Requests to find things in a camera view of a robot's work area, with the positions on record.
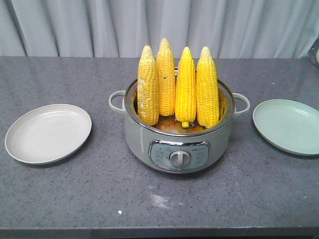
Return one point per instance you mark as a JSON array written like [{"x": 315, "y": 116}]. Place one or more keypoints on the pale yellow corn cob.
[{"x": 148, "y": 88}]

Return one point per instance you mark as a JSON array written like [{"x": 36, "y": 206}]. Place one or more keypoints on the bright yellow corn cob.
[{"x": 185, "y": 102}]

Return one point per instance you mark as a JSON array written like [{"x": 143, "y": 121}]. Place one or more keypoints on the orange-yellow corn cob back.
[{"x": 166, "y": 66}]

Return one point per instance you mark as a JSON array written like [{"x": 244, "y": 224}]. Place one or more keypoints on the light green electric cooking pot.
[{"x": 169, "y": 147}]

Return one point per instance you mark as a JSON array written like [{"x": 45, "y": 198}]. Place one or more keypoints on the cream white round plate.
[{"x": 48, "y": 134}]

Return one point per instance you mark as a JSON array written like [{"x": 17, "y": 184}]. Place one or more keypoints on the grey pleated curtain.
[{"x": 121, "y": 28}]

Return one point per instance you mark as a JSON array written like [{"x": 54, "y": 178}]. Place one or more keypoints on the light green round plate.
[{"x": 290, "y": 126}]

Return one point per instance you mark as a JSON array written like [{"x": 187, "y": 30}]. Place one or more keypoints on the white blender with clear dome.
[{"x": 313, "y": 55}]

